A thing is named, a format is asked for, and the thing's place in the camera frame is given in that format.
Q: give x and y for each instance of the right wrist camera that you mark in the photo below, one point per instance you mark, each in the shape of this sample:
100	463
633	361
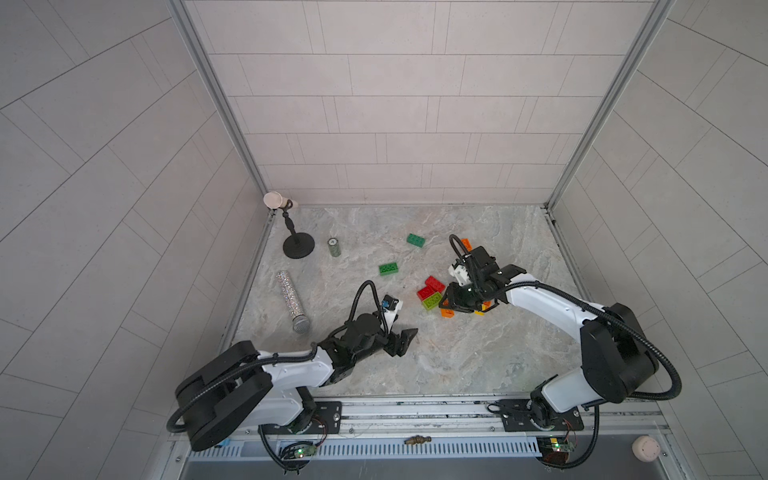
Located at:
460	274

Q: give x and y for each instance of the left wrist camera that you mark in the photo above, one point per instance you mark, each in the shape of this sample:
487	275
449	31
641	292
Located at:
390	303

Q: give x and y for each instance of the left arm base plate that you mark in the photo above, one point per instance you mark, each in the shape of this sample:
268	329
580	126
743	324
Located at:
324	419

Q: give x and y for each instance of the circuit board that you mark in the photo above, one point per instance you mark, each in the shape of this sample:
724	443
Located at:
555	450
298	451

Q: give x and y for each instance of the left metal corner post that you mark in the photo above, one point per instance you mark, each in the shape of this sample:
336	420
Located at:
193	41

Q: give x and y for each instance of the glitter silver microphone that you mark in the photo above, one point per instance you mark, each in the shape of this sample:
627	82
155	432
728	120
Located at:
301	324

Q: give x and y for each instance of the beige round knob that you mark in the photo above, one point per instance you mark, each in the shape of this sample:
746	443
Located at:
646	449

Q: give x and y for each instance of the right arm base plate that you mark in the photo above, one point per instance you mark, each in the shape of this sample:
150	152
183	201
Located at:
526	415

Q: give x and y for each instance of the red lego brick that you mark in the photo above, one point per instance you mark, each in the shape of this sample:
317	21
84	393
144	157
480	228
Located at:
425	292
435	284

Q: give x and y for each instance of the brass fitting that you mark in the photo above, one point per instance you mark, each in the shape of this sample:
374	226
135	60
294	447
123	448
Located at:
417	440

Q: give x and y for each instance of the green camouflage can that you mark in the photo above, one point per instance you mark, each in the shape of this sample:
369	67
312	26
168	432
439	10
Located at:
334	247

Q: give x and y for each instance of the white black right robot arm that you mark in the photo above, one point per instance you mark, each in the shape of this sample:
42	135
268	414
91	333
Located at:
617	360

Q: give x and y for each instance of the dark green lego brick far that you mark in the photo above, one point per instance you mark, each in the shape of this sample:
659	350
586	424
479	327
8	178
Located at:
415	240

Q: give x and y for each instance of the right circuit board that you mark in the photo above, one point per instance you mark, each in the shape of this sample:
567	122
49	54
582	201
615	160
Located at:
555	450

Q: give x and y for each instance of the left circuit board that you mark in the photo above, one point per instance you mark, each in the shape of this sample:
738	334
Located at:
298	451

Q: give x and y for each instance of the metal corner frame post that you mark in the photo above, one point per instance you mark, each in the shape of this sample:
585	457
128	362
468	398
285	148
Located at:
643	40

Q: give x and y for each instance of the dark green lego brick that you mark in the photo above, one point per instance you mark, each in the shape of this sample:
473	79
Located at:
388	269
415	240

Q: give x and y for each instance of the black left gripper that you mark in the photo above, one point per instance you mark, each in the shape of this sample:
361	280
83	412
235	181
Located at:
391	340

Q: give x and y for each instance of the black microphone stand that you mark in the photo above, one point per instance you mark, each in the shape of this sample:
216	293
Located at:
297	245

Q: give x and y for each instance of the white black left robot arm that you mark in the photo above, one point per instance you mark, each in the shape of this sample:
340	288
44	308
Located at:
244	387

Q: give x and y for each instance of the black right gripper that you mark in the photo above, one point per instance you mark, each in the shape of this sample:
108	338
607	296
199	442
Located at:
463	294

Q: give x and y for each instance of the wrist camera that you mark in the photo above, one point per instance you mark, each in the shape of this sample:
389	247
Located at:
460	274
390	303

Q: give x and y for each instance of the lime green lego brick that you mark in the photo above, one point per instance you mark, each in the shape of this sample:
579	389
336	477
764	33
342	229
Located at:
432	301

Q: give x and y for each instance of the dark green lego brick near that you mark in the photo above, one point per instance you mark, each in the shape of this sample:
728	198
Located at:
388	269

